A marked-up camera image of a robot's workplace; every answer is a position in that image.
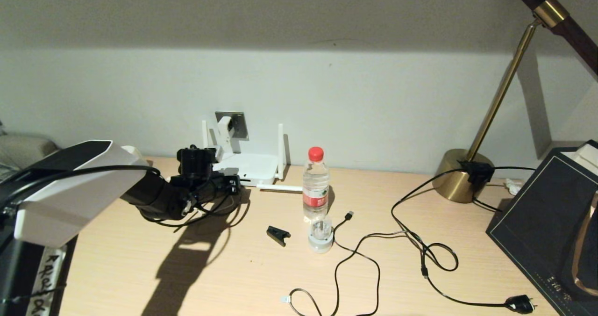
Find white wifi router with antennas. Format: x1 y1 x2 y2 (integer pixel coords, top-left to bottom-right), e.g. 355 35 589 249
202 121 303 193

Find white power adapter with cord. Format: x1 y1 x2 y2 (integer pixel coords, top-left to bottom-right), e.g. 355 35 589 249
214 116 235 172

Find small black plastic clip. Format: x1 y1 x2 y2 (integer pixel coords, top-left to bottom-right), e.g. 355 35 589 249
266 226 292 247

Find clear water bottle red cap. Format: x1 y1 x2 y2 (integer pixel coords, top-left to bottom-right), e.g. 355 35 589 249
302 147 330 223

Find small white clear-dome humidifier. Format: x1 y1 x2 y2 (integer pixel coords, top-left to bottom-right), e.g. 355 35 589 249
307 215 334 254

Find white handwritten label tape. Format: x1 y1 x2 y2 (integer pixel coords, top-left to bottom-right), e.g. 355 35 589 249
26 248 67 316

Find grey cushion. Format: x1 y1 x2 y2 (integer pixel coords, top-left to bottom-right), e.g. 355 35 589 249
0 135 59 169

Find brass desk lamp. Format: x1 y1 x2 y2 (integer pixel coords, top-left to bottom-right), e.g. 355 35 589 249
432 0 598 203

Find black block on lamp base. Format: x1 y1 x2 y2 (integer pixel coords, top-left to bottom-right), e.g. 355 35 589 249
460 161 495 186

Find dark blue gift bag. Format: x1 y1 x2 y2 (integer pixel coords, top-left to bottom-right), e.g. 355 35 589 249
486 141 598 316

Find white box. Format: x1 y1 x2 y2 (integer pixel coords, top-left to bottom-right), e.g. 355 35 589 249
563 144 598 179

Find black left camera cable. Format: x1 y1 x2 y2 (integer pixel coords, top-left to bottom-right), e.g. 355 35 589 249
185 145 243 223

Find grey wall power socket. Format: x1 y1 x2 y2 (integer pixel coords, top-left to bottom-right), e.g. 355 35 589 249
215 112 248 140

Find black USB cable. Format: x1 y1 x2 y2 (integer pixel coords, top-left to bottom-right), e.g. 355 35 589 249
333 211 459 316

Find black cable with white tag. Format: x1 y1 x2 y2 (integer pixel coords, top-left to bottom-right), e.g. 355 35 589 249
280 288 323 316

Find black lamp power cord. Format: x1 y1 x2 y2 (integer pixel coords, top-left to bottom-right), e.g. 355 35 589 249
392 166 537 315

